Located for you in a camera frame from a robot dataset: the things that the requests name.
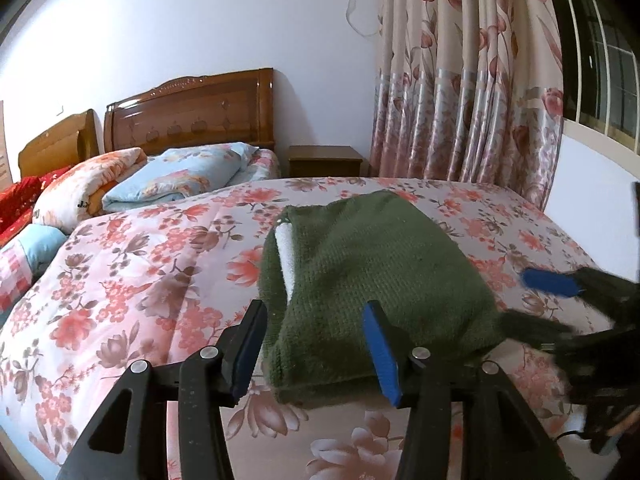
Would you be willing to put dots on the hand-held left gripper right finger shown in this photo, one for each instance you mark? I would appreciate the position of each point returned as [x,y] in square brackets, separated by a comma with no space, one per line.
[382,360]

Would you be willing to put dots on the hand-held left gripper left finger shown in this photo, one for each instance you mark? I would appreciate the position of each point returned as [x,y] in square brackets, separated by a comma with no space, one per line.
[247,360]

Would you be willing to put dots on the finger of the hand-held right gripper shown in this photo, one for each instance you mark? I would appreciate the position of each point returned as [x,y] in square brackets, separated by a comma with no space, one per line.
[550,282]
[535,327]

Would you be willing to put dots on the green sweater with white stripes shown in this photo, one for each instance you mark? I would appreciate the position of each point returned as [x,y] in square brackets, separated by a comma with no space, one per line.
[360,270]

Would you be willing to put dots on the floral bed quilt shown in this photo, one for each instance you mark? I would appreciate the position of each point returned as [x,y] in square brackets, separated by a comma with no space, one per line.
[150,285]

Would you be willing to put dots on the blue floral folded quilt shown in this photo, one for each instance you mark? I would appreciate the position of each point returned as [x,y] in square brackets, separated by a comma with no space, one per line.
[175,175]

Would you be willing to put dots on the wooden nightstand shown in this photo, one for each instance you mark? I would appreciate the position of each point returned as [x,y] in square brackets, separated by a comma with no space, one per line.
[325,160]

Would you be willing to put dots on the floral curtain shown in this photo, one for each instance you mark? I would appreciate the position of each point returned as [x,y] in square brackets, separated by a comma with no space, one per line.
[460,85]

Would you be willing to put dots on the orange floral white pillow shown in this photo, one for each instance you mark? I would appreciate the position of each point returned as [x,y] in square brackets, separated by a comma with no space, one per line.
[85,185]

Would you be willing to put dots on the blue and pink checkered quilt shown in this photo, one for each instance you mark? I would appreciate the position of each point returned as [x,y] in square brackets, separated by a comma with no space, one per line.
[25,260]

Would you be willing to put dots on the large wooden headboard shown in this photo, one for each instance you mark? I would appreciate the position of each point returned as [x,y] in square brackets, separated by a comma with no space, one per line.
[200,110]

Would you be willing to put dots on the red blanket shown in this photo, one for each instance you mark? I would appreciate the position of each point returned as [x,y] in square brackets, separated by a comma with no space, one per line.
[20,200]

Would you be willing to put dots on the small wooden headboard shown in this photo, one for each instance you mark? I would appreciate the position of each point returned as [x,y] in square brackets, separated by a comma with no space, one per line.
[55,145]

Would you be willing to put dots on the window with white frame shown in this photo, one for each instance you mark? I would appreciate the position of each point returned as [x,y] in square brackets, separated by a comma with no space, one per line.
[600,60]

